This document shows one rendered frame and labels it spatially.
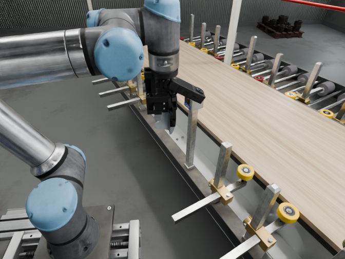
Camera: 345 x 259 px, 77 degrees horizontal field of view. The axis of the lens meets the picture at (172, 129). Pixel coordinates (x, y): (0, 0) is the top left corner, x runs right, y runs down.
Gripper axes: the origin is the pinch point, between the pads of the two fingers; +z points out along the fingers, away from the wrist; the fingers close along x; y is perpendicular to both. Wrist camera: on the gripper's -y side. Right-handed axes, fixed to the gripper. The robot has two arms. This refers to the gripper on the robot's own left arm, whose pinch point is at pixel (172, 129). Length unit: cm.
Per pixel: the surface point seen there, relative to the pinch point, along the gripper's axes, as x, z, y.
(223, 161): -11.0, 29.0, -23.6
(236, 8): -148, -5, -70
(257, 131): -44, 42, -57
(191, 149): -35, 44, -15
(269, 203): 12.1, 27.0, -33.7
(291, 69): -139, 47, -133
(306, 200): 4, 42, -59
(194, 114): -35.2, 20.4, -14.6
